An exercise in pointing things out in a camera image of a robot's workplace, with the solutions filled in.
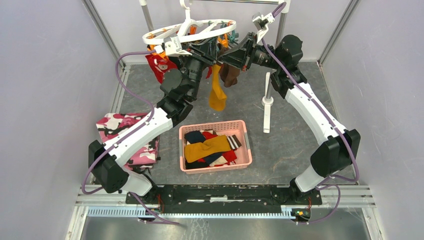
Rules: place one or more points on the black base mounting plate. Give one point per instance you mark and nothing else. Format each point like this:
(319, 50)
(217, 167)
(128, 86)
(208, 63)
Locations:
(228, 198)

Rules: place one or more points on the yellow cloth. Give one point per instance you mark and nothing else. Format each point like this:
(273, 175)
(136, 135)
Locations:
(217, 97)

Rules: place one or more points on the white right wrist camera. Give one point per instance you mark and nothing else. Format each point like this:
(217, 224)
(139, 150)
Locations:
(261, 22)

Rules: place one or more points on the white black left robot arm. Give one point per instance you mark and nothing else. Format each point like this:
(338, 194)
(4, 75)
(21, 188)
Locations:
(107, 160)

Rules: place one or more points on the red cloth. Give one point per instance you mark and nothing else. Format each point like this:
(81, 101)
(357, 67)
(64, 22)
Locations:
(159, 65)

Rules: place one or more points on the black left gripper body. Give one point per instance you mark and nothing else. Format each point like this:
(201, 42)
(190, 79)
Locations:
(193, 68)

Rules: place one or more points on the navy blue sock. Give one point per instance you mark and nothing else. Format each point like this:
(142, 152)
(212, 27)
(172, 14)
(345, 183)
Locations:
(194, 137)

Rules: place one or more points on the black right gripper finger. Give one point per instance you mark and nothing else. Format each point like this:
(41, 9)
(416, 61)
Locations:
(236, 59)
(247, 45)

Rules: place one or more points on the pink perforated plastic basket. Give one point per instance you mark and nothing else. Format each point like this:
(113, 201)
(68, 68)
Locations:
(237, 159)

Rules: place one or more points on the pink camouflage folded cloth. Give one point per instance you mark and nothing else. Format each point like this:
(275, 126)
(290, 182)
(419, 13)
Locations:
(114, 124)

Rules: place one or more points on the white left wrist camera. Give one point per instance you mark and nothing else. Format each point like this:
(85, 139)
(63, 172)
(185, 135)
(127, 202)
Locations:
(171, 47)

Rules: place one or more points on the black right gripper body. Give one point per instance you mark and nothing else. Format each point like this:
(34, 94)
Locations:
(260, 55)

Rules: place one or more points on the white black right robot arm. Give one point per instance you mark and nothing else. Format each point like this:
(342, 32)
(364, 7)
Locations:
(338, 147)

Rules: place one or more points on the brown striped sock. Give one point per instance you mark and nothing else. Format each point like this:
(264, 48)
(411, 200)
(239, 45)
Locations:
(229, 75)

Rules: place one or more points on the white metal drying rack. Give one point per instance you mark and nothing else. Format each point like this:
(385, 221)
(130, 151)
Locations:
(195, 45)

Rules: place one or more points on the white round clip hanger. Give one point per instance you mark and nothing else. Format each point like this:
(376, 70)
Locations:
(190, 30)

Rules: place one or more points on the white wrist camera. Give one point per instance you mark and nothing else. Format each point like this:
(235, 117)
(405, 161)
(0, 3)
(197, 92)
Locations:
(171, 47)
(261, 22)

